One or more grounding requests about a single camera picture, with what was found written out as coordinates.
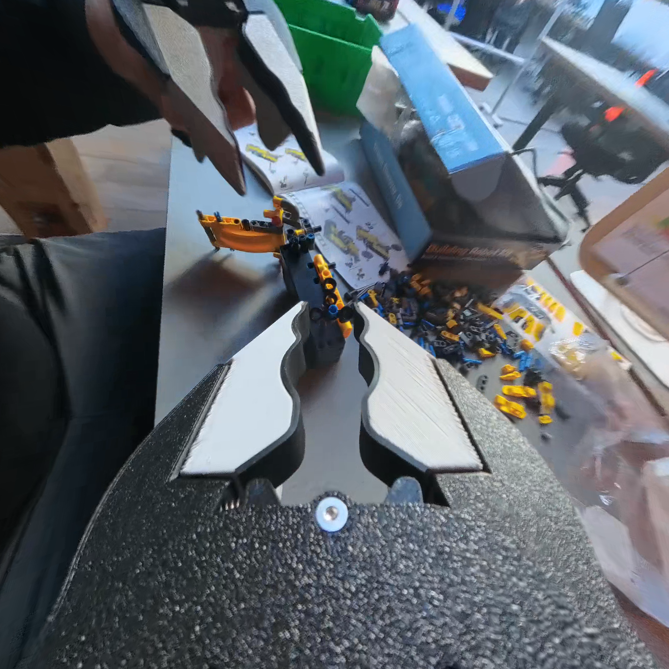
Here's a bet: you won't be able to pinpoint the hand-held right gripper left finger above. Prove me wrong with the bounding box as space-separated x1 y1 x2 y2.
180 300 310 479

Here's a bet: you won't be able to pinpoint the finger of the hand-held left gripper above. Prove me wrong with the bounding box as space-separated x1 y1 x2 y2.
141 4 247 197
242 12 326 177

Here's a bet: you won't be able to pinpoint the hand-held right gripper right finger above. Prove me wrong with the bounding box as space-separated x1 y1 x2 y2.
353 302 486 475

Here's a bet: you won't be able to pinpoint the yellow grey brick vehicle model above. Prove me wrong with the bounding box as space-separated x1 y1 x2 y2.
196 193 357 369

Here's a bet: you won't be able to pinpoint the person's left forearm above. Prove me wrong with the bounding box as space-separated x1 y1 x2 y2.
0 0 163 149

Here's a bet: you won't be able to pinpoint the grey desk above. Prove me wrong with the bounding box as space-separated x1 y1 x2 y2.
154 105 669 628

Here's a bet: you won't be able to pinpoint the person's left hand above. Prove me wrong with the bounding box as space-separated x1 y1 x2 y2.
86 0 258 132

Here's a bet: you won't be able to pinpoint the green plastic bin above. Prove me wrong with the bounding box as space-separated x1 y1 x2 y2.
274 0 383 118

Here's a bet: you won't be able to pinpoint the pile of loose building pieces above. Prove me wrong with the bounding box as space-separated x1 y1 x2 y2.
345 272 560 440

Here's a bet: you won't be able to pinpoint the clear plastic bag of parts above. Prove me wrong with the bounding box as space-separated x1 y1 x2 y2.
357 47 419 137

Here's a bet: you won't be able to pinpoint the yellow black sticker sheet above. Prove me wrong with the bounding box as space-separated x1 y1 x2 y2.
494 279 586 340

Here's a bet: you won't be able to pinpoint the open instruction booklet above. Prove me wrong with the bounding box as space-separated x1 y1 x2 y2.
232 123 411 291

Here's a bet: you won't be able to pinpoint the blue cardboard kit box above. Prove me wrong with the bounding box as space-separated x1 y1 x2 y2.
358 23 570 272

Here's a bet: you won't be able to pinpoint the small clear bag, yellow pieces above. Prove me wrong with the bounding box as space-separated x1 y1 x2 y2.
549 334 613 383

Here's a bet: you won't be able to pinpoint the clear bag with red print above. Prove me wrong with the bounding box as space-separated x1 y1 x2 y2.
554 366 669 523

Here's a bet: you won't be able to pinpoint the crumpled clear plastic bag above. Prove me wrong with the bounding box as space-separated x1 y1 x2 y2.
580 455 669 623

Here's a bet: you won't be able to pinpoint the long wooden table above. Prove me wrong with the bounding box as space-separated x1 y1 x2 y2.
538 37 669 137

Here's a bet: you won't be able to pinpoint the wooden post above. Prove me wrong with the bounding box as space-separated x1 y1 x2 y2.
0 138 105 238

